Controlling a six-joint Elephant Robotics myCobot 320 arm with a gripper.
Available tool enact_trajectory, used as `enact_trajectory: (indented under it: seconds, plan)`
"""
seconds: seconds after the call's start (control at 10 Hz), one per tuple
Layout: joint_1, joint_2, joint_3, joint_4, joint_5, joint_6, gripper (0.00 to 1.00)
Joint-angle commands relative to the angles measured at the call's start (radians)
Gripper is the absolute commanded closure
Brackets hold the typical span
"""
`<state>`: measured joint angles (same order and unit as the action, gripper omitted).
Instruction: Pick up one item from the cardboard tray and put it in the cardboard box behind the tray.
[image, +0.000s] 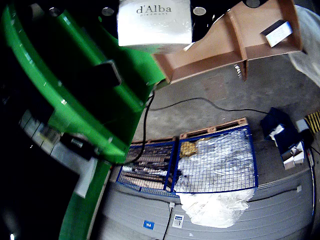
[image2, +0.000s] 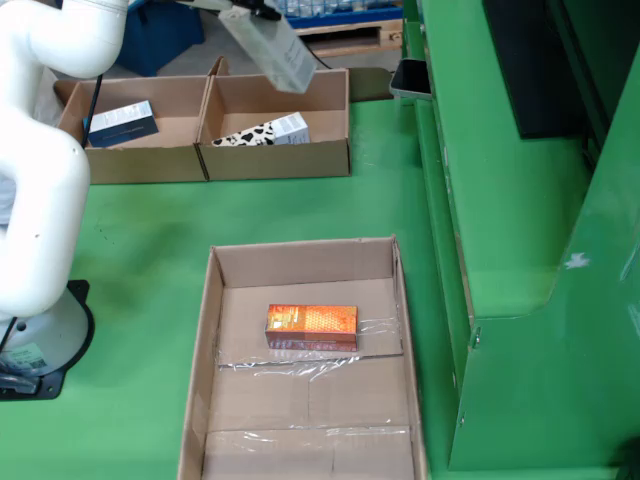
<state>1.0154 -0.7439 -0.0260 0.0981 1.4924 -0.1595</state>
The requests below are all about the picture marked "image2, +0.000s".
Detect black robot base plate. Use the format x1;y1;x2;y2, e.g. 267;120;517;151
0;279;96;401

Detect red orange holographic carton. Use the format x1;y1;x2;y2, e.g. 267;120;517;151
263;303;360;352

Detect black smartphone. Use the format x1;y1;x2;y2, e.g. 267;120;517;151
388;58;435;101

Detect navy and white carton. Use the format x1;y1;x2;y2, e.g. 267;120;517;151
82;99;160;149

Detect wooden pallet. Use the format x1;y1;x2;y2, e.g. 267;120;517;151
294;18;405;59

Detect cow print carton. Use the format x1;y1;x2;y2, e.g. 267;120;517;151
210;111;311;148

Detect white d'Alba carton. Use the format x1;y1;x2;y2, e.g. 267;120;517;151
218;9;318;95

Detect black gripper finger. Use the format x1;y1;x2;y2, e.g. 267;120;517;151
233;0;282;21

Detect open cardboard box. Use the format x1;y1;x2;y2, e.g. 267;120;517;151
193;56;395;182
53;74;211;185

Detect green metal machine housing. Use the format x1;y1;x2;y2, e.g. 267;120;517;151
399;0;640;474

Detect large shallow cardboard tray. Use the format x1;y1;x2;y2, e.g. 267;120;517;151
177;234;430;480

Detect blue storage bin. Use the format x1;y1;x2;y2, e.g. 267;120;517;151
115;0;206;78

